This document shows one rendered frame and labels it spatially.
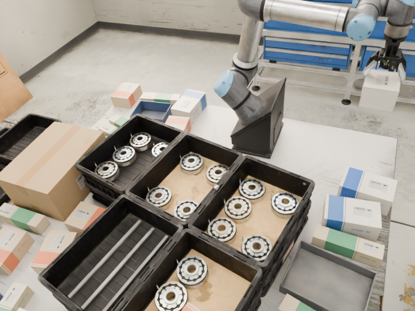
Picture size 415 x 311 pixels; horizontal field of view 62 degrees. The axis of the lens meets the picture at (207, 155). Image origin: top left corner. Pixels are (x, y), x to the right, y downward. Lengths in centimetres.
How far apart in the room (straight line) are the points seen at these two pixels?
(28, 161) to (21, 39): 281
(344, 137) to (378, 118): 136
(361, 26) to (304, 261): 82
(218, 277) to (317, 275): 37
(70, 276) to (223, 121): 110
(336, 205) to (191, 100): 98
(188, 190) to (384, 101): 82
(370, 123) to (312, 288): 202
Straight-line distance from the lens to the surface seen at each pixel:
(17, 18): 439
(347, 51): 307
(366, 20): 121
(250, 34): 153
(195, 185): 144
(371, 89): 143
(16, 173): 171
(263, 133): 161
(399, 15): 135
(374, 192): 152
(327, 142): 182
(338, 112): 319
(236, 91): 157
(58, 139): 178
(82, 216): 156
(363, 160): 177
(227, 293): 118
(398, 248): 237
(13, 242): 163
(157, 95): 211
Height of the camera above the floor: 191
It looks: 44 degrees down
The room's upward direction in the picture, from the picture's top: 8 degrees counter-clockwise
